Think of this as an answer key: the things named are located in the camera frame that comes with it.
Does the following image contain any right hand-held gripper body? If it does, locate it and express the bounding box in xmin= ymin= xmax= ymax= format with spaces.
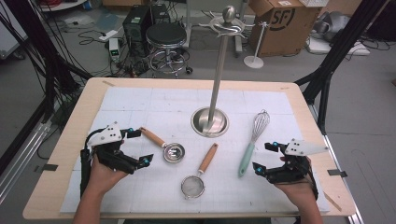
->
xmin=265 ymin=138 xmax=330 ymax=185

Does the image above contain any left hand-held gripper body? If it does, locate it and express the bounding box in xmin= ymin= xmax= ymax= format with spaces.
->
xmin=85 ymin=120 xmax=139 ymax=175

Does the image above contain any steel whisk teal handle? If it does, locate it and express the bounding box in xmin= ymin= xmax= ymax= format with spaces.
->
xmin=237 ymin=109 xmax=271 ymax=178

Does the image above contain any steel egg separator wooden handle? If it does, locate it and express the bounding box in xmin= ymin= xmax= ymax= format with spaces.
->
xmin=138 ymin=126 xmax=187 ymax=164

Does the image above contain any mesh strainer wooden handle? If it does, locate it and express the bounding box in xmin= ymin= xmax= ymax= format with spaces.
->
xmin=180 ymin=142 xmax=219 ymax=200

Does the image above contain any steel utensil rack stand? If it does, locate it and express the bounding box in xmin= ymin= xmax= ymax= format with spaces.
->
xmin=190 ymin=5 xmax=256 ymax=139

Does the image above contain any person's right hand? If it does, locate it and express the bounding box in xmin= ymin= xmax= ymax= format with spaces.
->
xmin=274 ymin=156 xmax=316 ymax=206

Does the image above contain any person's left hand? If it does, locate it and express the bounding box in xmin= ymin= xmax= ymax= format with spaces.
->
xmin=88 ymin=154 xmax=129 ymax=198

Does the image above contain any black tape strip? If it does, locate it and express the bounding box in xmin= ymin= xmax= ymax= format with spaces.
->
xmin=326 ymin=168 xmax=348 ymax=178
xmin=33 ymin=163 xmax=60 ymax=174

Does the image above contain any white power supply unit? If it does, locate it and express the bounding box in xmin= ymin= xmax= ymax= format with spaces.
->
xmin=107 ymin=37 xmax=122 ymax=63

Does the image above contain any white thin stand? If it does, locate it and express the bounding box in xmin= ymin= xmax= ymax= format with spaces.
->
xmin=243 ymin=21 xmax=271 ymax=70

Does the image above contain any white power strip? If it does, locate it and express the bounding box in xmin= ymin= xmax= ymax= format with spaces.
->
xmin=98 ymin=29 xmax=120 ymax=43

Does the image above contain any black computer tower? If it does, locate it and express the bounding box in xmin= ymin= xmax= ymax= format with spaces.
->
xmin=121 ymin=4 xmax=153 ymax=58

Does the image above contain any black round stool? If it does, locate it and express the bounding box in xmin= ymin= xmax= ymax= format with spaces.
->
xmin=145 ymin=21 xmax=194 ymax=78

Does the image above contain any cardboard box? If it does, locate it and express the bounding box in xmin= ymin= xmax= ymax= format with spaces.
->
xmin=247 ymin=0 xmax=323 ymax=58

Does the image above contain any white flat board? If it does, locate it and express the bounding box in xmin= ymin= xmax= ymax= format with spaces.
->
xmin=305 ymin=35 xmax=372 ymax=57

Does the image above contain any small black computer case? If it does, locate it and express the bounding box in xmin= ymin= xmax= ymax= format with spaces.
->
xmin=150 ymin=3 xmax=172 ymax=26

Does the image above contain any grey plastic housing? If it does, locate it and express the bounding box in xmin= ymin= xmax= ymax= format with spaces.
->
xmin=312 ymin=10 xmax=352 ymax=44

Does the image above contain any white round table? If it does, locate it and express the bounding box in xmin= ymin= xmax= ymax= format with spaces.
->
xmin=39 ymin=0 xmax=89 ymax=13

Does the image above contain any black sleeved cable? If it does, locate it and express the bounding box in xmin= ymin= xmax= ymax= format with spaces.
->
xmin=305 ymin=157 xmax=319 ymax=201
xmin=79 ymin=127 xmax=108 ymax=199

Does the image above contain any aluminium rail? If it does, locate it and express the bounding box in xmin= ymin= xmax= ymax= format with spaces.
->
xmin=307 ymin=104 xmax=366 ymax=224
xmin=0 ymin=119 xmax=53 ymax=204

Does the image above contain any bundle of black cables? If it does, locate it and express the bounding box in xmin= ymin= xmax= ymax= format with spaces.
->
xmin=0 ymin=12 xmax=82 ymax=125

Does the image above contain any black metal frame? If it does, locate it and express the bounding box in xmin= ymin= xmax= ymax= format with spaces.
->
xmin=0 ymin=0 xmax=93 ymax=175
xmin=293 ymin=0 xmax=390 ymax=136

